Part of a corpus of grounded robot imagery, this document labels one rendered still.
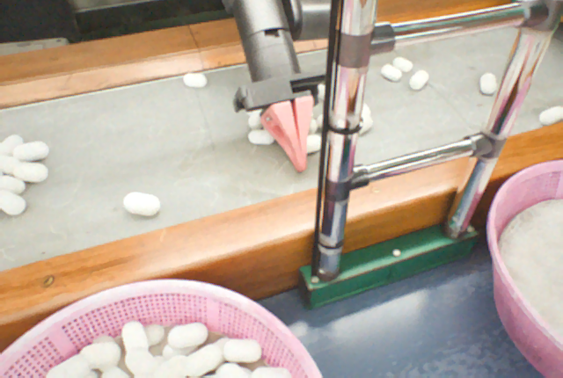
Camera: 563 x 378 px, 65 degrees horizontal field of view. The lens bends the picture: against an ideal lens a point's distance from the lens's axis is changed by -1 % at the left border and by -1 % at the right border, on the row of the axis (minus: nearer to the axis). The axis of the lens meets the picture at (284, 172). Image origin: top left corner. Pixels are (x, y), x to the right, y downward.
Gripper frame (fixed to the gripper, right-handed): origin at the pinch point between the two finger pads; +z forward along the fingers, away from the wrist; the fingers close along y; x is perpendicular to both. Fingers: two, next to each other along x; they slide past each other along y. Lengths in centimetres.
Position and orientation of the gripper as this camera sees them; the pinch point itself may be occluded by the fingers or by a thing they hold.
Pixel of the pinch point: (300, 163)
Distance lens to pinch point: 49.4
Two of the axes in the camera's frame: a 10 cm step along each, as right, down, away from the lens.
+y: 9.4, -2.4, 2.6
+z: 2.6, 9.6, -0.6
